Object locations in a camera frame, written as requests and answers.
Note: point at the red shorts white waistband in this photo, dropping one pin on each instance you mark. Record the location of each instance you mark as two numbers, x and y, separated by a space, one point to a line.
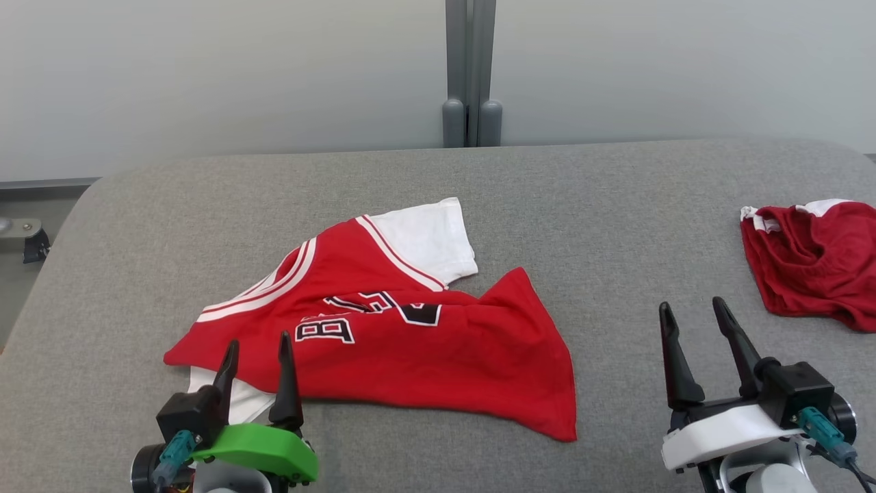
821 274

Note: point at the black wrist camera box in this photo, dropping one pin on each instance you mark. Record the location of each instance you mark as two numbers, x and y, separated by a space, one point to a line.
794 390
188 414

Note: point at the grey partition post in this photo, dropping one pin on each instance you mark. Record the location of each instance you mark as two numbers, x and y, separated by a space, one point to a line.
472 55

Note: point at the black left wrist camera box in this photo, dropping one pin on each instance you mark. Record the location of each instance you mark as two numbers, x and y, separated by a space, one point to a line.
188 414

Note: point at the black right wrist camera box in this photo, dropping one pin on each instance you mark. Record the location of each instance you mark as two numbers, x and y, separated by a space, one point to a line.
794 390

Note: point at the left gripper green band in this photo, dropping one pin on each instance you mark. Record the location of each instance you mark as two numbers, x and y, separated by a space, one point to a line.
260 448

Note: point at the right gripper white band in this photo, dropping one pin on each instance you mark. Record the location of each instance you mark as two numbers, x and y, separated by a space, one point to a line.
725 431

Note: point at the red white basketball jersey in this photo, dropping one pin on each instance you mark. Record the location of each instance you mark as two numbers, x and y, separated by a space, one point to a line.
410 356

